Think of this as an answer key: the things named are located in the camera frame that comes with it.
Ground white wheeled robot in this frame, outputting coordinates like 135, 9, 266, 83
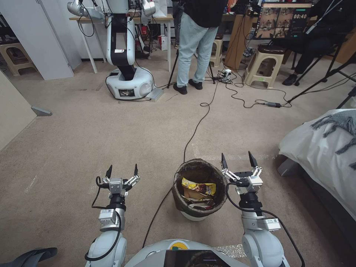
66, 0, 156, 101

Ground thin black adapter cable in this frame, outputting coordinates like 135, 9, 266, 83
224, 79, 293, 108

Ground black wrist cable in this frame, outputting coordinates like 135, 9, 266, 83
225, 183, 306, 267
84, 176, 123, 262

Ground tan cardboard scrap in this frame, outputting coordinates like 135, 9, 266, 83
183, 189, 214, 202

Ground grey metal partition foot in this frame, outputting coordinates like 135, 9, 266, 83
31, 105, 53, 117

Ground yellow snack wrapper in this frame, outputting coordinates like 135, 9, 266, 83
181, 178, 217, 196

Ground computer monitor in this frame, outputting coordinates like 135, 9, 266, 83
254, 2, 313, 40

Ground standing person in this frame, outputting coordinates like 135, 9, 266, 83
172, 0, 228, 95

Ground black tripod legs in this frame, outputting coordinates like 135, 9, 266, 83
286, 57, 356, 109

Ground long black floor cable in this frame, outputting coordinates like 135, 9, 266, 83
142, 79, 220, 249

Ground wooden desk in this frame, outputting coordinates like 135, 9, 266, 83
223, 13, 262, 72

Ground black camera tripod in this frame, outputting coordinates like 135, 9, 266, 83
166, 49, 217, 89

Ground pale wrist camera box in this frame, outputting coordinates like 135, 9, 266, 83
245, 175, 264, 193
109, 178, 124, 193

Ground white partition panel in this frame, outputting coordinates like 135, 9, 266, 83
0, 0, 75, 81

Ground white paper scrap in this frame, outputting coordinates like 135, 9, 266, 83
189, 201, 215, 211

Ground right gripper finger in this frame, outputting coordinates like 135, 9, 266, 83
248, 151, 264, 177
221, 152, 240, 183

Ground dark grey bed frame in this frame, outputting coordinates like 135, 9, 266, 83
277, 155, 356, 252

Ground white duvet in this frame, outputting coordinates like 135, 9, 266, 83
278, 108, 356, 223

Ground grey fringed blanket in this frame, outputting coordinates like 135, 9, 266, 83
310, 109, 356, 171

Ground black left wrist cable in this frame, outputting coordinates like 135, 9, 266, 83
84, 176, 123, 262

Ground white table wooden top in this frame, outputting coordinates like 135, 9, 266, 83
69, 13, 175, 74

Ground grey metal floor box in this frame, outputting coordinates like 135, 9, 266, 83
145, 88, 165, 102

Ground beige plastic stool brown seat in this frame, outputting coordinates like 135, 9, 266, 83
243, 44, 287, 89

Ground seated person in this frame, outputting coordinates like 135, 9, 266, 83
282, 0, 356, 87

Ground white trash bin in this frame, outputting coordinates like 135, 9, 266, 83
180, 209, 215, 222

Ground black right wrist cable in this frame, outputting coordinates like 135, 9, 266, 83
225, 183, 306, 267

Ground dark brown bin liner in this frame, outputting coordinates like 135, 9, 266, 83
171, 158, 229, 218

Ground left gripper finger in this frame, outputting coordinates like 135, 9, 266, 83
100, 165, 113, 186
124, 164, 141, 187

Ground white paper bag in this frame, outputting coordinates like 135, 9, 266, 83
152, 0, 168, 18

